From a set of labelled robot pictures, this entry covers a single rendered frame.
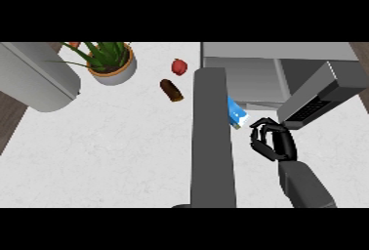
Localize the pale grey rounded appliance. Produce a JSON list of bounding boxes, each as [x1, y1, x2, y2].
[[0, 42, 85, 113]]

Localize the dark grey microwave door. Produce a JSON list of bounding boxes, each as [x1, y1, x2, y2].
[[189, 66, 238, 209]]

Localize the grey microwave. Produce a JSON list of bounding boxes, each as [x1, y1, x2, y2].
[[201, 42, 369, 131]]

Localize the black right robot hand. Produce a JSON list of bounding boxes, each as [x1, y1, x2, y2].
[[248, 116, 299, 163]]

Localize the potted green plant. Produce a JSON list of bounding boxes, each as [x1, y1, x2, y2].
[[46, 42, 139, 87]]

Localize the brown bottle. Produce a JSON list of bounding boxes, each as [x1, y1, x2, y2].
[[158, 78, 186, 103]]

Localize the red apple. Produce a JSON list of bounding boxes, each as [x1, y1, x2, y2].
[[170, 58, 189, 77]]

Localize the blue milk carton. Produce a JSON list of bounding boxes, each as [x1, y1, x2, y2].
[[226, 96, 251, 131]]

